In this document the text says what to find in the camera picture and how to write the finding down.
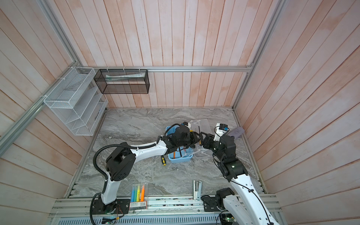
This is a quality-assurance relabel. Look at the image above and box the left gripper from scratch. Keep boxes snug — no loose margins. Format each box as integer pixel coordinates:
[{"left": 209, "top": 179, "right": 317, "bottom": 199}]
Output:
[{"left": 178, "top": 131, "right": 202, "bottom": 147}]

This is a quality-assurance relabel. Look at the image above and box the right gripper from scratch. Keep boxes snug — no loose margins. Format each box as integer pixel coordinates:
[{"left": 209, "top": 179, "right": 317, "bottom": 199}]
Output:
[{"left": 201, "top": 131, "right": 225, "bottom": 163}]

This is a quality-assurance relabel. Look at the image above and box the blue plastic tool box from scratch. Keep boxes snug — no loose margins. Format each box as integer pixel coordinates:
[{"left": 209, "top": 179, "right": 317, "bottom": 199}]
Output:
[{"left": 164, "top": 119, "right": 214, "bottom": 164}]

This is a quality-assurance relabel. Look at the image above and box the black yellow stubby screwdriver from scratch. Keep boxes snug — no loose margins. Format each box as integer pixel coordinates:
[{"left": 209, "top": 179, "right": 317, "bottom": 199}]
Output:
[{"left": 161, "top": 155, "right": 167, "bottom": 166}]

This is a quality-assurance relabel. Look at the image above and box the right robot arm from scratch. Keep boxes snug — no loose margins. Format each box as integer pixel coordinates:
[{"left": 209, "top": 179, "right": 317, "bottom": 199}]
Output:
[{"left": 201, "top": 134, "right": 278, "bottom": 225}]

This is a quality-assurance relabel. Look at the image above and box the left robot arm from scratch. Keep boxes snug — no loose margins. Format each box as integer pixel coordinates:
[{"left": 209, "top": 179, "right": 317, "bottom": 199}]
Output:
[{"left": 90, "top": 124, "right": 201, "bottom": 217}]

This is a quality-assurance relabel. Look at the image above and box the highlighter pen pack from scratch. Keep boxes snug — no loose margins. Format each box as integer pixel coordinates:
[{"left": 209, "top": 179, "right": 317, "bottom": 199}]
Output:
[{"left": 129, "top": 183, "right": 147, "bottom": 210}]

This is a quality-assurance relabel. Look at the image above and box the white stapler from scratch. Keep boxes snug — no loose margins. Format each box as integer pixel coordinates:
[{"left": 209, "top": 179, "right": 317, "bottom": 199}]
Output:
[{"left": 193, "top": 181, "right": 202, "bottom": 201}]

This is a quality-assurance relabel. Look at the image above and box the black mesh basket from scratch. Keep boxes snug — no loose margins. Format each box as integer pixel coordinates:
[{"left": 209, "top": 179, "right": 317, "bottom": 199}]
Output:
[{"left": 94, "top": 68, "right": 150, "bottom": 94}]

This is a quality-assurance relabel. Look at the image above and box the white wire mesh shelf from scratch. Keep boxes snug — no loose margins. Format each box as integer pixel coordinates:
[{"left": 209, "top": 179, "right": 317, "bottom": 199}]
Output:
[{"left": 44, "top": 67, "right": 108, "bottom": 136}]

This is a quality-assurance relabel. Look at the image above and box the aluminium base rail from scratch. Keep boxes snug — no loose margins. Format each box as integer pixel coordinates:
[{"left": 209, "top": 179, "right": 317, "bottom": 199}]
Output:
[{"left": 48, "top": 193, "right": 282, "bottom": 218}]

